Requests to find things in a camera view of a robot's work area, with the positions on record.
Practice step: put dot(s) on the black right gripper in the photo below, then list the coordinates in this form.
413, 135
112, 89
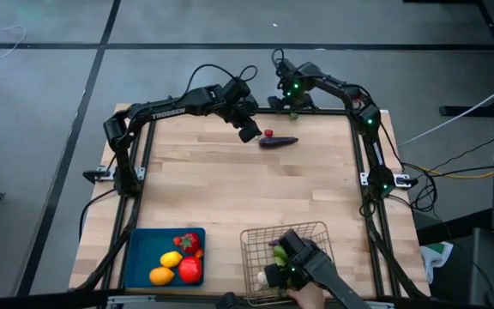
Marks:
292, 103

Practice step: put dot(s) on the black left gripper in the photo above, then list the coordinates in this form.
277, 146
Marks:
249, 131

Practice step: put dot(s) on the green cucumber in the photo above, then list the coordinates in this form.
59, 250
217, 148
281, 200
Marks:
279, 252

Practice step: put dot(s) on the large red strawberry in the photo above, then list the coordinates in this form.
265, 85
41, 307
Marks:
190, 243

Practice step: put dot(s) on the white garlic bulb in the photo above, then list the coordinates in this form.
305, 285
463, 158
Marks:
263, 280

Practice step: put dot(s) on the yellow lemon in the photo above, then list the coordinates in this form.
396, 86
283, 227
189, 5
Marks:
171, 259

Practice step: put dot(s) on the red bell pepper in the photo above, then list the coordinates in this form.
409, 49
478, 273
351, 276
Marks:
190, 270

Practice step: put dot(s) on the orange fruit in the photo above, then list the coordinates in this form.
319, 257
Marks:
161, 276

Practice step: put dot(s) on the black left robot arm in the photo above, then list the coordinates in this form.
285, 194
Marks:
167, 107

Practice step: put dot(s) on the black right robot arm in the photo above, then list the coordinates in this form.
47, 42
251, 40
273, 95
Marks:
371, 120

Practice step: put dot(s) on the silver base mounting plate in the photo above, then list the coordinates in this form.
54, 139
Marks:
140, 173
401, 180

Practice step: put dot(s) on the black jointed device green light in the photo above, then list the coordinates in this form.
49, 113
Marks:
315, 266

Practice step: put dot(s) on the blue plastic tray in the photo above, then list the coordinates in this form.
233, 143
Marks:
144, 257

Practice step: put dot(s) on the person's hand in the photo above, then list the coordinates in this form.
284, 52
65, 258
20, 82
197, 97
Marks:
307, 297

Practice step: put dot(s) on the white green cloth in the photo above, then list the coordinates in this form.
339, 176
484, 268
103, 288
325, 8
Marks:
435, 257

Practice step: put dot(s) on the black metal table frame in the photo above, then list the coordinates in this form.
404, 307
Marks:
212, 112

